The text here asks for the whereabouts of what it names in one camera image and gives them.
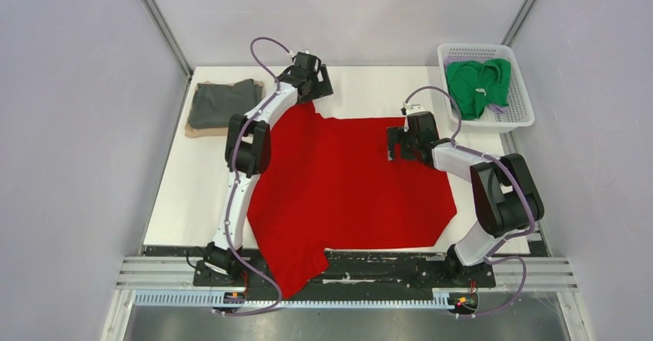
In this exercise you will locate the folded dark grey t-shirt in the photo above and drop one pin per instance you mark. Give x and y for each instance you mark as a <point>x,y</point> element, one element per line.
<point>224,103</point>

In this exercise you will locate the white plastic basket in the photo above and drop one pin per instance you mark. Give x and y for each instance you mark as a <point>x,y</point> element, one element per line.
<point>519,112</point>

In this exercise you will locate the folded beige t-shirt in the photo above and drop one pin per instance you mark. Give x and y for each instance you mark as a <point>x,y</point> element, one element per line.
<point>196,131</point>

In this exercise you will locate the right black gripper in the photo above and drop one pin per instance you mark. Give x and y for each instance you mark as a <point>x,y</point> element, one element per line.
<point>395,135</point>

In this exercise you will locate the aluminium frame rail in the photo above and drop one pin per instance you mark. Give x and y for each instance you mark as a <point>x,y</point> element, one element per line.
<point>543,274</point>

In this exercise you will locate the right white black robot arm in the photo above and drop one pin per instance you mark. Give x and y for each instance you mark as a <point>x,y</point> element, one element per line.
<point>507,203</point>

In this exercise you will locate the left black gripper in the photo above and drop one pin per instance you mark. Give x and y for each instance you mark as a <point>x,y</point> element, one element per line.
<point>323,88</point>

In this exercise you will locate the red t-shirt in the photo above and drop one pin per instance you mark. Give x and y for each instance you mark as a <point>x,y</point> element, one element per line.
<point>331,185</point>

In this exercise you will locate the white slotted cable duct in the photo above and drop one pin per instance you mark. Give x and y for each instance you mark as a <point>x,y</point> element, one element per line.
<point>223,300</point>

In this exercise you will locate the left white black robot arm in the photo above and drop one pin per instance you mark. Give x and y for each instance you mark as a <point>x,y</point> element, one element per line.
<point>248,154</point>

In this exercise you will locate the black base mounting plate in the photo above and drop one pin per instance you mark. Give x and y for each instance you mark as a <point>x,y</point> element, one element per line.
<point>258,281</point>

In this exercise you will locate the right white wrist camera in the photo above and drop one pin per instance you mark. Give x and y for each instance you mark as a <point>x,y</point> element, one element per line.
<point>412,110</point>

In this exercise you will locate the green t-shirt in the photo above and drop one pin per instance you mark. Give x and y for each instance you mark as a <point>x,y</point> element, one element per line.
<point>476,86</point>

